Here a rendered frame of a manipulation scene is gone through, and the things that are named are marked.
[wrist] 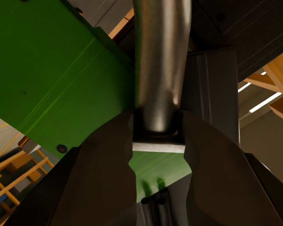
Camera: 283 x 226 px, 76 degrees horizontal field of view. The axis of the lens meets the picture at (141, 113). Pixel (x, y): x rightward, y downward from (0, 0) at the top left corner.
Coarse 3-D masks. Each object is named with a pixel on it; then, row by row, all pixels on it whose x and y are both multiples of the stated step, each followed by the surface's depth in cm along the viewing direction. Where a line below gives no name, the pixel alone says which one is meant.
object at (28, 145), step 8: (128, 24) 23; (120, 32) 24; (128, 32) 24; (120, 40) 24; (128, 40) 24; (128, 48) 24; (128, 56) 26; (24, 136) 33; (24, 144) 33; (32, 144) 33
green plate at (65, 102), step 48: (0, 0) 11; (48, 0) 11; (0, 48) 13; (48, 48) 13; (96, 48) 13; (0, 96) 15; (48, 96) 15; (96, 96) 14; (48, 144) 17; (144, 192) 20
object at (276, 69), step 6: (282, 54) 75; (276, 60) 76; (282, 60) 75; (264, 66) 82; (270, 66) 77; (276, 66) 77; (282, 66) 76; (270, 72) 80; (276, 72) 77; (282, 72) 77; (276, 78) 79; (282, 78) 77; (276, 84) 85; (282, 84) 78; (282, 90) 83
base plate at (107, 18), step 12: (72, 0) 44; (84, 0) 48; (96, 0) 51; (108, 0) 56; (120, 0) 61; (84, 12) 52; (96, 12) 56; (108, 12) 62; (120, 12) 68; (96, 24) 63; (108, 24) 70
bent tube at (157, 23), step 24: (144, 0) 8; (168, 0) 8; (144, 24) 9; (168, 24) 8; (144, 48) 9; (168, 48) 9; (144, 72) 10; (168, 72) 10; (144, 96) 11; (168, 96) 10; (144, 120) 11; (168, 120) 11; (144, 144) 11; (168, 144) 11
